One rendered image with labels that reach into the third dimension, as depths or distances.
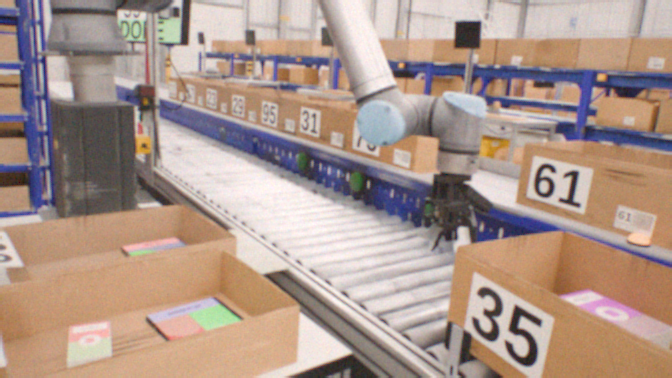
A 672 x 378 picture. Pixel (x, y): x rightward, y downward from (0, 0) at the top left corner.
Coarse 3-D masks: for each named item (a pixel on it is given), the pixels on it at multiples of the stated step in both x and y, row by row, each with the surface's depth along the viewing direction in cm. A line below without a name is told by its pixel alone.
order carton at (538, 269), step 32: (480, 256) 91; (512, 256) 96; (544, 256) 100; (576, 256) 99; (608, 256) 94; (512, 288) 77; (544, 288) 103; (576, 288) 100; (608, 288) 94; (640, 288) 89; (448, 320) 90; (576, 320) 68; (480, 352) 84; (576, 352) 68; (608, 352) 64; (640, 352) 60
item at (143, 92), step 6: (138, 84) 197; (144, 84) 197; (138, 90) 194; (144, 90) 193; (150, 90) 195; (138, 96) 196; (144, 96) 194; (150, 96) 195; (144, 102) 198; (138, 108) 200; (144, 108) 200; (150, 108) 201
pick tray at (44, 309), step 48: (0, 288) 76; (48, 288) 81; (96, 288) 85; (144, 288) 90; (192, 288) 96; (240, 288) 93; (0, 336) 63; (48, 336) 80; (144, 336) 82; (192, 336) 67; (240, 336) 72; (288, 336) 77
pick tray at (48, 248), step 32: (32, 224) 104; (64, 224) 109; (96, 224) 113; (128, 224) 118; (160, 224) 123; (192, 224) 121; (32, 256) 106; (64, 256) 110; (96, 256) 113; (160, 256) 95
